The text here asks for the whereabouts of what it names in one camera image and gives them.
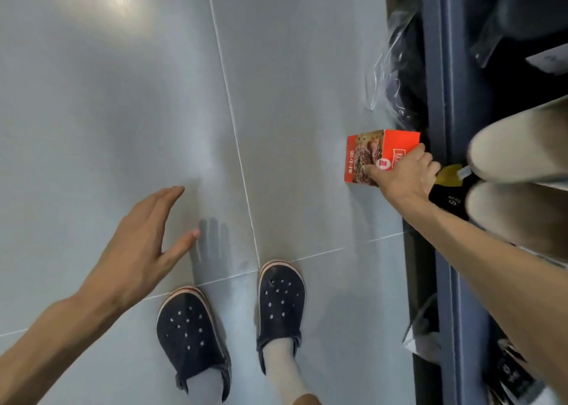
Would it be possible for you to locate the person's right hand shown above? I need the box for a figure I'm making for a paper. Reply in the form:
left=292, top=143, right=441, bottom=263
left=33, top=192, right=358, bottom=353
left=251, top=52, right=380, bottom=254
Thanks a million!
left=364, top=144, right=442, bottom=213

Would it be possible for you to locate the person's left hand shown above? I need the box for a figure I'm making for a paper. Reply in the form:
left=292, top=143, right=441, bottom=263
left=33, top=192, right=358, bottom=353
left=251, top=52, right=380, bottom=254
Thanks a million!
left=78, top=186, right=201, bottom=313

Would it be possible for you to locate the red food carton box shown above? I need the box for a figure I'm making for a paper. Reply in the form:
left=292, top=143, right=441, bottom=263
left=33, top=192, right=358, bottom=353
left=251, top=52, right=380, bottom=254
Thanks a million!
left=345, top=129, right=421, bottom=187

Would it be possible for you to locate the person's right forearm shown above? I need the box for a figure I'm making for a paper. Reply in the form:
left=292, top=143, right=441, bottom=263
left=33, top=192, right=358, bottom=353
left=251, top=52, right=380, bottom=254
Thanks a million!
left=390, top=198, right=568, bottom=394

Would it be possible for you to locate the person's left forearm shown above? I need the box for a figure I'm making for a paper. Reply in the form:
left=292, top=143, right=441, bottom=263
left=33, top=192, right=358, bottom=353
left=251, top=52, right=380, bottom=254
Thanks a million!
left=0, top=291, right=121, bottom=405

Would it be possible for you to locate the black item yellow label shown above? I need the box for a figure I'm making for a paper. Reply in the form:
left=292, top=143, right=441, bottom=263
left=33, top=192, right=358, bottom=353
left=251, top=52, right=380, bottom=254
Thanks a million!
left=430, top=164, right=481, bottom=221

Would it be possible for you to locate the navy perforated clog shoe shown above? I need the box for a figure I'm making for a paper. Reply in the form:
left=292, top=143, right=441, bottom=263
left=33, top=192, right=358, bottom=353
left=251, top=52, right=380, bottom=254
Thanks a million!
left=156, top=286, right=232, bottom=402
left=256, top=260, right=307, bottom=375

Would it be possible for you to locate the clear plastic bag dark item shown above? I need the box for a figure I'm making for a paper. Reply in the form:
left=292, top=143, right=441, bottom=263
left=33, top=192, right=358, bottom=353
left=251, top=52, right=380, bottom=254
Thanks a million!
left=366, top=0, right=429, bottom=131

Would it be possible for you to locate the dark blue metal shelf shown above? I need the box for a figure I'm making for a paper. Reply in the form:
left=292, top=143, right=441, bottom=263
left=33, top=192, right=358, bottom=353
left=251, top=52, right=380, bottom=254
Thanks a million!
left=421, top=0, right=568, bottom=405

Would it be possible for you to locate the white sock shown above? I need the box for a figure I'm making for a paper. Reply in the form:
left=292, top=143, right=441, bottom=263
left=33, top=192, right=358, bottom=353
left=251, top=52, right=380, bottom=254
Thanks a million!
left=186, top=367, right=225, bottom=405
left=263, top=337, right=311, bottom=405

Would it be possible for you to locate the beige rounded shoe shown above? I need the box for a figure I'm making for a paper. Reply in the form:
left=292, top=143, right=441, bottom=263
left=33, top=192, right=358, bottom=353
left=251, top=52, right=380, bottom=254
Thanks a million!
left=467, top=96, right=568, bottom=184
left=465, top=180, right=568, bottom=261

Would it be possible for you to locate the white crumpled plastic bag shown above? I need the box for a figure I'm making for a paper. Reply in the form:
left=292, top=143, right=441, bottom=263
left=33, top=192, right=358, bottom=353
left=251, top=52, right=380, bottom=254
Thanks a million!
left=402, top=293, right=443, bottom=366

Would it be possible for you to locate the white paper tag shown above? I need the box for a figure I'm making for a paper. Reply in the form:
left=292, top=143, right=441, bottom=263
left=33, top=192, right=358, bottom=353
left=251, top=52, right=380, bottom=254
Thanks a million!
left=525, top=43, right=568, bottom=78

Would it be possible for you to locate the dark grey shoe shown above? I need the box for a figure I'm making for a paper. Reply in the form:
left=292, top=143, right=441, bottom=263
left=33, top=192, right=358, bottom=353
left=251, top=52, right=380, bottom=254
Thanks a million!
left=470, top=0, right=568, bottom=69

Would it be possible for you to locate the black printed packet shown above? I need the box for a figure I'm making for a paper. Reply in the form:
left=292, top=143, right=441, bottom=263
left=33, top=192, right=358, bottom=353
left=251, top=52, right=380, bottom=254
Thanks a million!
left=483, top=338, right=548, bottom=405

